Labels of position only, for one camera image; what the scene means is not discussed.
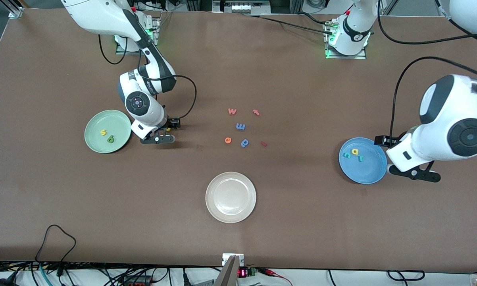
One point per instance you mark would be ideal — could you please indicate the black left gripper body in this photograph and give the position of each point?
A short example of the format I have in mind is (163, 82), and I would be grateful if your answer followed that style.
(391, 140)

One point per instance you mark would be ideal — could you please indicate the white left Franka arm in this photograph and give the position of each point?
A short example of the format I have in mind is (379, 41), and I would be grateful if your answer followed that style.
(452, 115)

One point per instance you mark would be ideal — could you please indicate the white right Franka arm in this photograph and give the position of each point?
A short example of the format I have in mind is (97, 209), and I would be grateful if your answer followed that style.
(99, 16)

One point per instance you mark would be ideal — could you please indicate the blue plate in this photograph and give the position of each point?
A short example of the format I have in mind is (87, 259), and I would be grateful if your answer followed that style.
(365, 171)

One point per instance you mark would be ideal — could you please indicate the green plate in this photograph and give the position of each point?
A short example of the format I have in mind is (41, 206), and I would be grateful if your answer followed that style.
(117, 121)

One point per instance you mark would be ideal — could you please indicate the blue letter m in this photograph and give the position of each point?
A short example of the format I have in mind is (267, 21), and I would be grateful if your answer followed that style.
(240, 126)

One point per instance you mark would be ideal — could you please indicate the blue letter g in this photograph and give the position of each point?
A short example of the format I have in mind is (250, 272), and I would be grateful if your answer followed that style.
(245, 142)

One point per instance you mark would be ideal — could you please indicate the white plate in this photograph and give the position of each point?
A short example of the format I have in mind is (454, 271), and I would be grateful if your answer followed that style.
(231, 197)

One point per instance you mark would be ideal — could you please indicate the grey power strip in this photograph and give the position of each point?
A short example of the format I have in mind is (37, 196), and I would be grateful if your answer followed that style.
(242, 7)

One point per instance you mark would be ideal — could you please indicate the red digit display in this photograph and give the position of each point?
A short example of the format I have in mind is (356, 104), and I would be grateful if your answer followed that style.
(242, 273)

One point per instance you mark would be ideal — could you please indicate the green terminal block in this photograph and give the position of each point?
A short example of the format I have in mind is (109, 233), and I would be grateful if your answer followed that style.
(252, 272)

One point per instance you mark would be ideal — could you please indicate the red clip lead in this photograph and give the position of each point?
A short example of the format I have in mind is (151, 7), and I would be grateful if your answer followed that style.
(268, 272)

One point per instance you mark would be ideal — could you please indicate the white stand bracket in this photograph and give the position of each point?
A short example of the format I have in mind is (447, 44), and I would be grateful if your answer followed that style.
(225, 260)

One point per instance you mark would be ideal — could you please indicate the grey camera stand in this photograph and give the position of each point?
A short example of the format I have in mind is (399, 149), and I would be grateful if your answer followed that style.
(228, 276)

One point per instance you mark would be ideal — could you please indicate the aluminium corner bracket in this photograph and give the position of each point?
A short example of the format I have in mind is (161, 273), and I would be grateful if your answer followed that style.
(15, 12)

